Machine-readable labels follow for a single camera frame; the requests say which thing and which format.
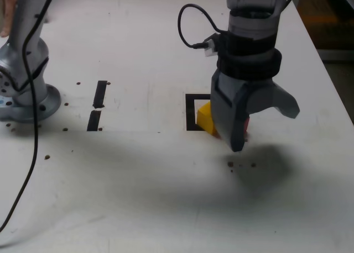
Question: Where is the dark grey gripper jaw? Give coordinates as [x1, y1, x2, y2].
[210, 70, 252, 153]

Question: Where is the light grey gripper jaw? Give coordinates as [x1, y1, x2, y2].
[243, 80, 301, 120]

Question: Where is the red cube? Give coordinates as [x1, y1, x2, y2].
[215, 117, 251, 140]

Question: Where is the yellow cube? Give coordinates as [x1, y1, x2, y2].
[196, 102, 219, 135]

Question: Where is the black tape square outline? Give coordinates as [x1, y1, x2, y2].
[185, 93, 212, 132]

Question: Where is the person's hand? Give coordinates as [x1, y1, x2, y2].
[0, 0, 17, 38]

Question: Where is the grey metal bar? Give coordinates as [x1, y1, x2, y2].
[317, 49, 354, 62]

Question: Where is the black tape strip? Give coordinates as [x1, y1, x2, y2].
[86, 80, 108, 132]

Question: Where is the small white camera block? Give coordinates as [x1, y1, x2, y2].
[204, 33, 222, 57]

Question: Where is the black cable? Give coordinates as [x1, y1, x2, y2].
[0, 0, 302, 233]

